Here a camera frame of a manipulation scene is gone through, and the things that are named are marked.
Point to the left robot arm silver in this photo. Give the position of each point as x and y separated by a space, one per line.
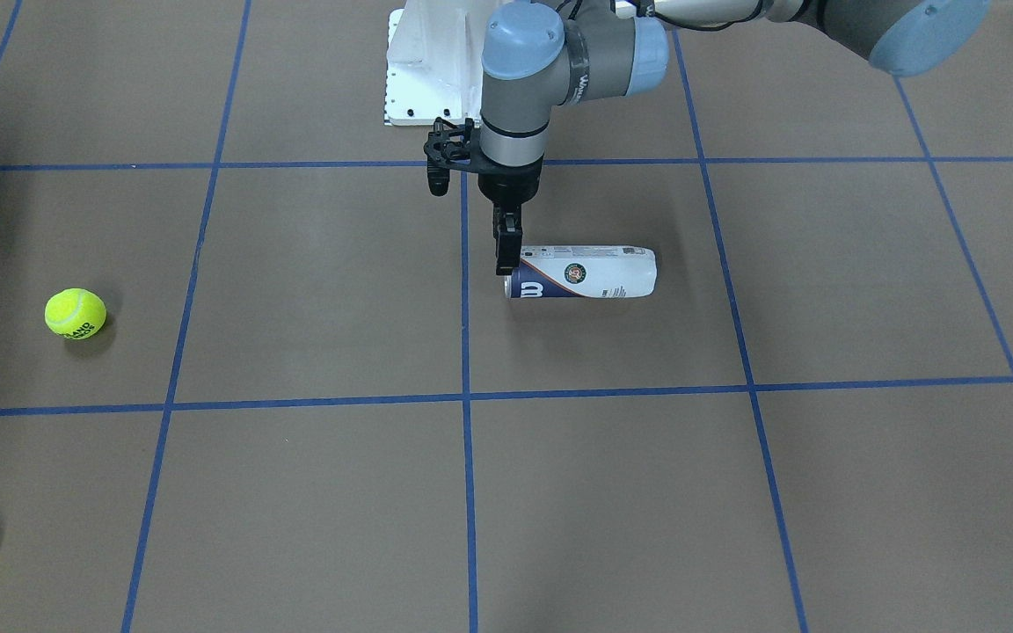
536 58

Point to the white tennis ball can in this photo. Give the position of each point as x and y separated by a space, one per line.
583 272

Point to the white pedestal column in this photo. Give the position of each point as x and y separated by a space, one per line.
435 61

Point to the tennis ball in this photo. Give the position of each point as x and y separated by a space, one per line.
75 314

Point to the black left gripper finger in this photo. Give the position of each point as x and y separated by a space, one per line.
508 235

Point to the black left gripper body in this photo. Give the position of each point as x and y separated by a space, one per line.
509 185

